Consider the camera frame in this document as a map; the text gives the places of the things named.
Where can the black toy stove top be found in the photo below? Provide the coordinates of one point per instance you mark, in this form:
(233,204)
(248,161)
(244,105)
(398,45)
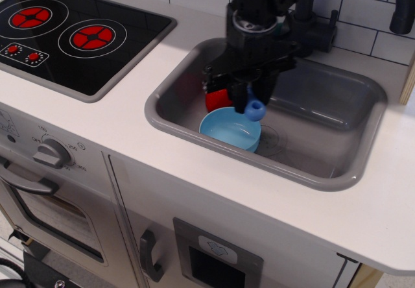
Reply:
(80,48)

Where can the dark grey toy faucet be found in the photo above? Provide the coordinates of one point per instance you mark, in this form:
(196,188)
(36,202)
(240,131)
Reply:
(366,27)

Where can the grey toy sink basin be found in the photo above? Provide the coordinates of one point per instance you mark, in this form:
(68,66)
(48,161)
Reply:
(319,126)

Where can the red toy strawberry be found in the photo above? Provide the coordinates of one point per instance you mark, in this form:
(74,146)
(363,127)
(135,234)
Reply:
(217,99)

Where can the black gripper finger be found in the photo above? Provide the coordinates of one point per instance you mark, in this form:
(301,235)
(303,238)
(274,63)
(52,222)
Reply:
(263,88)
(238,95)

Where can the grey cabinet door handle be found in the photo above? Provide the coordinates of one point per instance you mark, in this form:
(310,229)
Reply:
(153,271)

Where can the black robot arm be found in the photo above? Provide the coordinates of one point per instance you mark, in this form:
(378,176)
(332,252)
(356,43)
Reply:
(259,13)

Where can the light blue bowl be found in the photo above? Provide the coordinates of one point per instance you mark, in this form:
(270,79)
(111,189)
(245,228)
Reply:
(226,125)

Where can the grey oven knob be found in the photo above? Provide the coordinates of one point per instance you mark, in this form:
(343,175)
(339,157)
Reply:
(52,154)

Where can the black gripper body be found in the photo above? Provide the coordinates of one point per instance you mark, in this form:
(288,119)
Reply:
(250,54)

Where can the toy oven door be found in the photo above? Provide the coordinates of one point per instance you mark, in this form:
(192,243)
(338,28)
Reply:
(77,224)

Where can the grey dispenser panel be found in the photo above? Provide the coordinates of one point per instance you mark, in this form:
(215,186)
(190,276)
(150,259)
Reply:
(213,262)

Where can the dark green toy cucumber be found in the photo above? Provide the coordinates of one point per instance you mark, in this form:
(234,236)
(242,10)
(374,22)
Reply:
(279,29)

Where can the blue handled grey spoon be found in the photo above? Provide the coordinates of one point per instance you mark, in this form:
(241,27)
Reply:
(254,110)

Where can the grey oven door handle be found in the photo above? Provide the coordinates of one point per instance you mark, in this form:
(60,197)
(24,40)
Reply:
(43,186)

